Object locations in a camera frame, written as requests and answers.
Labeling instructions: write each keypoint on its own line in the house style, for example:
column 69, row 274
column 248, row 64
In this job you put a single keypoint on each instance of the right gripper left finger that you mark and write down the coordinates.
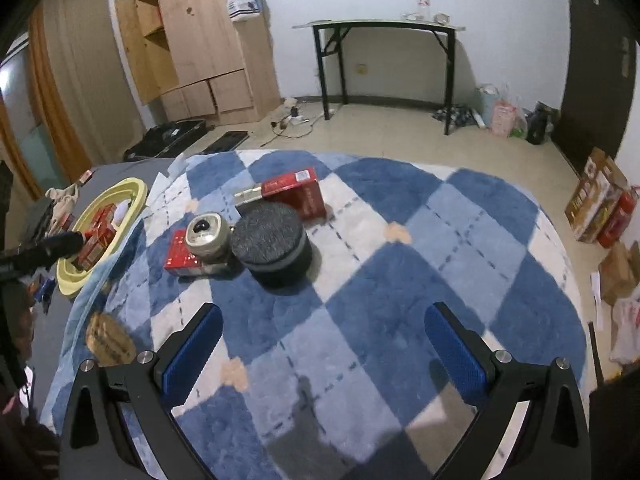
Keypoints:
column 96, row 442

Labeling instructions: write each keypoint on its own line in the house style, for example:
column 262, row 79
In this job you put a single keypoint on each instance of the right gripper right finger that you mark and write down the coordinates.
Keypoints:
column 553, row 440

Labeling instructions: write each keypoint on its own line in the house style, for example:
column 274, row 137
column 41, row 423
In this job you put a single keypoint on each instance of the silver round tin can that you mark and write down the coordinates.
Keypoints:
column 208, row 237

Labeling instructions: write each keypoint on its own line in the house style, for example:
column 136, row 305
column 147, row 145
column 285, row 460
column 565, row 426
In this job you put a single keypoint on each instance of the black round sponge puck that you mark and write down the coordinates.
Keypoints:
column 271, row 242

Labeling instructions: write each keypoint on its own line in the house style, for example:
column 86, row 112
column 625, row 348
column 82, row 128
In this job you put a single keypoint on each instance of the yellow oval basin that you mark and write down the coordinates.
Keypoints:
column 70, row 280

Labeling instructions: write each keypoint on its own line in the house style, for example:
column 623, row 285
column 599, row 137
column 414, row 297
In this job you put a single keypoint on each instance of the red box in basin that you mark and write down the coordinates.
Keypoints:
column 98, row 237

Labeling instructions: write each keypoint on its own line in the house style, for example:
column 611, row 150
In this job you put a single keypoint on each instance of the brown blanket label patch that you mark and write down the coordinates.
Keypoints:
column 108, row 341

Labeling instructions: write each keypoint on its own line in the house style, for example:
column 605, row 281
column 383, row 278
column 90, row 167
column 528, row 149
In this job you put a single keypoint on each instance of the orange curtain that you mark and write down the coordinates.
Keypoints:
column 67, row 147

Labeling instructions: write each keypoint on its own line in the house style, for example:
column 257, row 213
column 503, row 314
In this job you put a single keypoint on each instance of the flat red cigarette carton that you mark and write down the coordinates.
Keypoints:
column 181, row 262

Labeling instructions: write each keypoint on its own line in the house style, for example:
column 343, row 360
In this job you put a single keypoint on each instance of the black open suitcase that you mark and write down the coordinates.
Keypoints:
column 167, row 140

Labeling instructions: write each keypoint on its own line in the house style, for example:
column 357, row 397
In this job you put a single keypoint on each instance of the black foam tray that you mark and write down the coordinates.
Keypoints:
column 228, row 142

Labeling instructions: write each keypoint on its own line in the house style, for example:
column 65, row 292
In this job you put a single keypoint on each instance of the blue white checkered blanket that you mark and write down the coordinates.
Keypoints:
column 334, row 377

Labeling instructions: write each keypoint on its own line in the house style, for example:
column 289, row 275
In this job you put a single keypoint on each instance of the wooden wardrobe cabinet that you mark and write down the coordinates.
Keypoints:
column 188, row 59

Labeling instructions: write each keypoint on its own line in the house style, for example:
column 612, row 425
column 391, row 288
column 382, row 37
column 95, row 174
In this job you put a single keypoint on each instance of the brown printed cardboard box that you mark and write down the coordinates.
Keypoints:
column 595, row 197

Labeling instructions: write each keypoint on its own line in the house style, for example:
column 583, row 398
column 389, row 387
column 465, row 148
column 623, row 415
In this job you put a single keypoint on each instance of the red silver upright box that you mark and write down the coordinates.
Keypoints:
column 297, row 189

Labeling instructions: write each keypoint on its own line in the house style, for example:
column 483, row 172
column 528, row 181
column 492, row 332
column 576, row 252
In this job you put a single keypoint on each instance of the black bag by door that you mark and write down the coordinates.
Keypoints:
column 540, row 123

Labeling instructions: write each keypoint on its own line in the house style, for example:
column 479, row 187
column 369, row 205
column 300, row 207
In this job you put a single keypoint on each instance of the pink bag on floor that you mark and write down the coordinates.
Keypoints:
column 502, row 118

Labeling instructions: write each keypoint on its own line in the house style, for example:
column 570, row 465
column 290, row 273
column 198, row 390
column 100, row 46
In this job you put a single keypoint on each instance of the black folding table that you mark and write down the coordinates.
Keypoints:
column 382, row 61

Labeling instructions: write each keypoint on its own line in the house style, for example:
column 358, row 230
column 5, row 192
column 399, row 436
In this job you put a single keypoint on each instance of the dark brown door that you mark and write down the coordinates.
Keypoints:
column 600, row 81

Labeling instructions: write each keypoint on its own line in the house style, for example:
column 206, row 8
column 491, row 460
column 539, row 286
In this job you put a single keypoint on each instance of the power strip with cables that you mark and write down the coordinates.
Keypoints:
column 294, row 126

